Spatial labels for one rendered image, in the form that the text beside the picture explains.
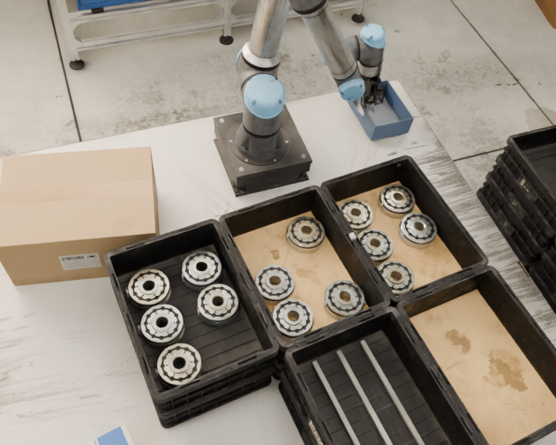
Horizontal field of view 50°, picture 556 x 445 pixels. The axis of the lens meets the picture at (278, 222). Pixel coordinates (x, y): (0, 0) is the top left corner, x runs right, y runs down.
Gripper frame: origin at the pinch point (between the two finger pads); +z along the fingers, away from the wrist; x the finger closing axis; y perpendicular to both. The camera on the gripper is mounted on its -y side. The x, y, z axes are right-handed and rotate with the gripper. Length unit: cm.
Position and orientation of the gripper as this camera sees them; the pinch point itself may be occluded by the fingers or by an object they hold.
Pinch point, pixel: (362, 109)
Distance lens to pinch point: 209.8
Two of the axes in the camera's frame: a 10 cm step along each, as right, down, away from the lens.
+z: 0.5, 5.3, 8.4
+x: 9.5, -2.8, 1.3
